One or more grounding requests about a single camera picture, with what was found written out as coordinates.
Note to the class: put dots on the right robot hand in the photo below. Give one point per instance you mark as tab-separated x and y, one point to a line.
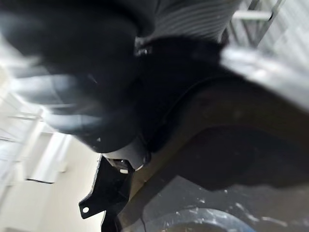
72	48

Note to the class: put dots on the brown cardboard box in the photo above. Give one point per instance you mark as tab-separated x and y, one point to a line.
241	108

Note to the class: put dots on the white metal frame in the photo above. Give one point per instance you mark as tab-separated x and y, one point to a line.
253	15

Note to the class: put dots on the black plastic housing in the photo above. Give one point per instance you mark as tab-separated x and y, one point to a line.
108	188

